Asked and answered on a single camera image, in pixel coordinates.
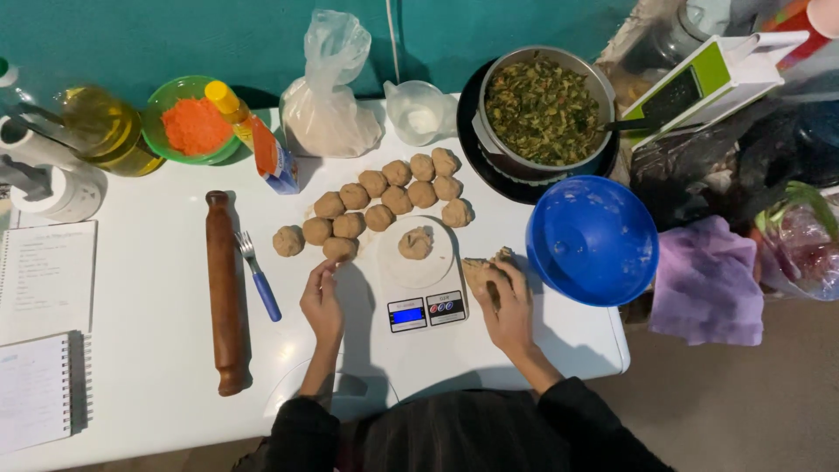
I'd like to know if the person's right hand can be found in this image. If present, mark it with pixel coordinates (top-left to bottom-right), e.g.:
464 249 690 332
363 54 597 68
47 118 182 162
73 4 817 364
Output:
468 254 536 356

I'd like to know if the person's left hand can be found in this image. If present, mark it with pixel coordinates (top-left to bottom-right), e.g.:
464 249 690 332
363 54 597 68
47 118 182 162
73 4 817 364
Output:
300 259 346 347

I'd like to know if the torn brown dough chunk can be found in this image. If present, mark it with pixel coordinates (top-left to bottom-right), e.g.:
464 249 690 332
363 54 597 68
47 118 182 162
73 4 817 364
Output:
461 246 516 289

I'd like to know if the wooden rolling pin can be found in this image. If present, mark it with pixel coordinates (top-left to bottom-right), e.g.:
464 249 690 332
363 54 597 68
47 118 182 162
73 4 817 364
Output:
205 190 247 397

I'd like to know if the white digital kitchen scale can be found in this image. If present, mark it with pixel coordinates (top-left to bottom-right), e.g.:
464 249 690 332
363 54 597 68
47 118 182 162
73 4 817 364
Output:
376 215 470 334

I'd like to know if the blue plastic bowl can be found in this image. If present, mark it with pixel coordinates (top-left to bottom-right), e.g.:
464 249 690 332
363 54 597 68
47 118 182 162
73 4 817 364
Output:
525 175 660 308

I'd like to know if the rough brown dough lump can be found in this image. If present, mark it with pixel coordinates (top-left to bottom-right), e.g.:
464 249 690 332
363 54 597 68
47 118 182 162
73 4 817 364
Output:
399 227 434 261

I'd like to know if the person's black clothing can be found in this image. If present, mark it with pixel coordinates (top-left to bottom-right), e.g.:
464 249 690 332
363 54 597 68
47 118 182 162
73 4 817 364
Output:
231 377 676 472

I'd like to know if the black round tray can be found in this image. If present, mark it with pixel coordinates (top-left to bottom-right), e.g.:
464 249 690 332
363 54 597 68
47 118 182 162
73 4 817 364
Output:
457 59 621 206

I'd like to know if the cluster of brown dough balls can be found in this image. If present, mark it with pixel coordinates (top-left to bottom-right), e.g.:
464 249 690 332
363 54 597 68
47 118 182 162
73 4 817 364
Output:
272 147 474 263

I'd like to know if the grey metal cooking pot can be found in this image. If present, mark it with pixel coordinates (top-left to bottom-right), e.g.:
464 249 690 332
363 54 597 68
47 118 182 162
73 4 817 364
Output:
472 46 617 186

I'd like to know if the yellow capped bottle orange label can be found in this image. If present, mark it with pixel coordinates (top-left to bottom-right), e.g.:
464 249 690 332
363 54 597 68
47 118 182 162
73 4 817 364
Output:
204 80 302 196

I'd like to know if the clear plastic bag of flour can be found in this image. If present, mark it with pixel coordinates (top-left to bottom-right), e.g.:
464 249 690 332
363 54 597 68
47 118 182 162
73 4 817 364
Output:
279 9 385 160

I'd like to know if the purple cloth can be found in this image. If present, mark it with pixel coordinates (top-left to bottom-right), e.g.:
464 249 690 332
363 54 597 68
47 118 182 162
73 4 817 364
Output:
648 215 766 347

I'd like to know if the chopped green vegetable filling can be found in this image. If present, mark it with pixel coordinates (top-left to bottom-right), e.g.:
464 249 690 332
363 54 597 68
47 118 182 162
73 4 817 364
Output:
484 56 602 167

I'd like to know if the clear plastic measuring jug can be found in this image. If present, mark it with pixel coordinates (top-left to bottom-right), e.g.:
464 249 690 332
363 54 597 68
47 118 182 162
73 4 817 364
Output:
383 80 459 148

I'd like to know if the grated orange carrot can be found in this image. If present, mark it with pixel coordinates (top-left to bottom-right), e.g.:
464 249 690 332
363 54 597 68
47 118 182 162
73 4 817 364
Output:
160 97 235 157

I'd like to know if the green plastic bowl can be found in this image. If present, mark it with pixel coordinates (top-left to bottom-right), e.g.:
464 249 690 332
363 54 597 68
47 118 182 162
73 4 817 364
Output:
142 75 244 165

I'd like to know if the black plastic bag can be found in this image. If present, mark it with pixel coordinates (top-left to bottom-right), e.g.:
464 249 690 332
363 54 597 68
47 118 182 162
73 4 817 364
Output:
629 98 839 232

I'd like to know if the open spiral notebook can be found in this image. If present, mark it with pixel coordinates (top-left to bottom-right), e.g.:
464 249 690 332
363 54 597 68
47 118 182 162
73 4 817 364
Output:
0 220 98 346

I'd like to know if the glass bottle of yellow oil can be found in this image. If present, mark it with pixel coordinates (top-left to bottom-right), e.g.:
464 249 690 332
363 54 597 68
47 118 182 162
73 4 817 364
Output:
55 84 165 178

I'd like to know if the white grey kitchen appliance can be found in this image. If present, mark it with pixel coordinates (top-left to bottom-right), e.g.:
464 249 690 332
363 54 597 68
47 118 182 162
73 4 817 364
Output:
0 104 107 224

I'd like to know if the clear bag of vegetables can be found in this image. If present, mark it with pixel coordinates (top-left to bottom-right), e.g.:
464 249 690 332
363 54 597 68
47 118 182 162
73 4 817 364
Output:
752 181 839 303

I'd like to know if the closed spiral notebook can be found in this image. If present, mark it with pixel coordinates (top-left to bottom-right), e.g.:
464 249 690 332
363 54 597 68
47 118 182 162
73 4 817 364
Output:
0 330 94 457

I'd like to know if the glass jar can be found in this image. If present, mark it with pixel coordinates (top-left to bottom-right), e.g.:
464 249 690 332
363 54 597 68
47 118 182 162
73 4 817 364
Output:
619 0 730 83

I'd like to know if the green white box grater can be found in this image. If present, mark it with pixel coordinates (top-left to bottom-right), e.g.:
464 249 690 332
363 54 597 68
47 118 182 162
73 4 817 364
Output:
621 30 811 151

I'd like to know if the clear bottle with green cap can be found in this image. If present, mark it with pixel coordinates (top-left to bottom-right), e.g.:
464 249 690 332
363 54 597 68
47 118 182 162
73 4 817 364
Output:
0 57 38 114

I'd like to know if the red pink plastic container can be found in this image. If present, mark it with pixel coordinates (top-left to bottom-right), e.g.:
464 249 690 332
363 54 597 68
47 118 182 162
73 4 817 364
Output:
759 0 839 70

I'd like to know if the fork with blue handle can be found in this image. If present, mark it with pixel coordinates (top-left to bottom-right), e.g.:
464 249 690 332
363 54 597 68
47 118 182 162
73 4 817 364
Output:
235 231 283 323

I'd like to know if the black handled spoon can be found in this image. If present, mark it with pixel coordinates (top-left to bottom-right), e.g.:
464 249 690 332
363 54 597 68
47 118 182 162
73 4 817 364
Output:
602 117 664 132

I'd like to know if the white cable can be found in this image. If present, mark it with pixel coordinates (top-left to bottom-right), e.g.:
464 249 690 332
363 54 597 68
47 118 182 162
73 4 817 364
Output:
385 0 402 86

